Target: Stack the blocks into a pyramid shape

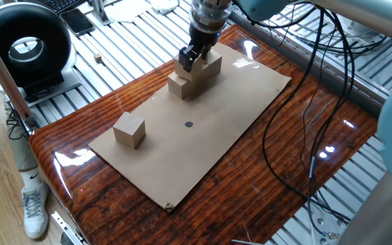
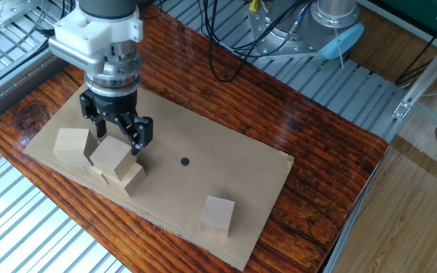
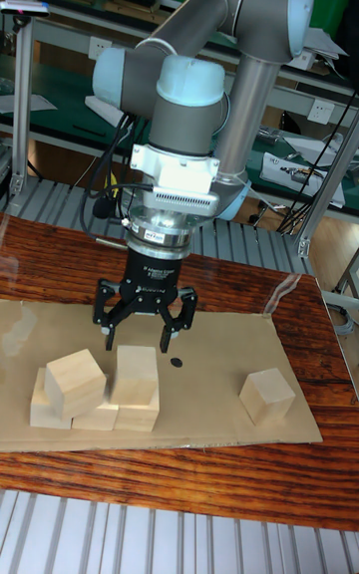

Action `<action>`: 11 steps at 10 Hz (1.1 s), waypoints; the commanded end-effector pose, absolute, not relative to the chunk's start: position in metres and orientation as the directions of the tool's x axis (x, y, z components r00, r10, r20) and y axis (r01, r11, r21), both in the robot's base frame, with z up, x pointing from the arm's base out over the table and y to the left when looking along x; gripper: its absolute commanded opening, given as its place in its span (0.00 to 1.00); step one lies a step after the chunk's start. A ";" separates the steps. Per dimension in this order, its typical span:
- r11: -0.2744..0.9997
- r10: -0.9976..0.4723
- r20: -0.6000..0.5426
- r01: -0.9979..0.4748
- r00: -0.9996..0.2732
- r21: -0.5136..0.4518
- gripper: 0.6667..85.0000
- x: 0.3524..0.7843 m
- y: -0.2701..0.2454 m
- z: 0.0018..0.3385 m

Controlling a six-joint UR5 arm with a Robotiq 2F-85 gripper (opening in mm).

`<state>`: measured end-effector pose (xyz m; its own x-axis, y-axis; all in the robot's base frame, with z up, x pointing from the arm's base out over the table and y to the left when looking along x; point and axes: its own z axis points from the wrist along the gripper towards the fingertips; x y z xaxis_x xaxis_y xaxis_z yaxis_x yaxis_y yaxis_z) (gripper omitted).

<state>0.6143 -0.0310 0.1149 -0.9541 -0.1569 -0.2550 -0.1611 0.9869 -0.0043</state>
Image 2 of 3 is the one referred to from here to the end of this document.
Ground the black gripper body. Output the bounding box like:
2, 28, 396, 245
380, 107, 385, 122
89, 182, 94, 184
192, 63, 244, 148
89, 89, 138, 117

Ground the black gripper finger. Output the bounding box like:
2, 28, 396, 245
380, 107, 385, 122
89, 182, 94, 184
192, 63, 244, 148
114, 112, 154, 156
79, 93, 108, 140

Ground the light wooden cube block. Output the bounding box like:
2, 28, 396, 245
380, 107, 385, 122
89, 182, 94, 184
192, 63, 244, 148
199, 195, 236, 239
83, 165, 109, 185
102, 162, 147, 198
52, 127, 99, 168
89, 135, 137, 182

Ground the brown cardboard sheet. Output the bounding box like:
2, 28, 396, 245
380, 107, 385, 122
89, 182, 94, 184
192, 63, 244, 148
23, 83, 295, 272

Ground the white silver wrist adapter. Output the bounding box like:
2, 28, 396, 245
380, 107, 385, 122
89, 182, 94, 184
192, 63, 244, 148
47, 5, 144, 98

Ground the silver perforated mounting plate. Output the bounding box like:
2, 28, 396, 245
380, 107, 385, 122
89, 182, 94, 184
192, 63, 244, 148
0, 0, 39, 30

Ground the white zip tie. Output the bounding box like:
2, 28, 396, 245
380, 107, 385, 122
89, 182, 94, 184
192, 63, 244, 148
334, 28, 344, 70

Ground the black cable bundle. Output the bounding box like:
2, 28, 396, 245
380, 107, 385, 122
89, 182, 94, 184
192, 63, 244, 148
32, 0, 75, 46

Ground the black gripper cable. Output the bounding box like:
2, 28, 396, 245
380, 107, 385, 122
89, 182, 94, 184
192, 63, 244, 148
197, 0, 310, 83

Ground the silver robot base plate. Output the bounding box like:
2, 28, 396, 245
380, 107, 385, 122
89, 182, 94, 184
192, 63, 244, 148
247, 0, 332, 61

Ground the thin black cable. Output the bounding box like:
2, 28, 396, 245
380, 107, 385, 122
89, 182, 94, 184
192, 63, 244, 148
395, 14, 437, 86

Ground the aluminium frame post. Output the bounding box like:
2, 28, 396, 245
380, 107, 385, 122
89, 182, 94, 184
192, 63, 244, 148
391, 26, 437, 123

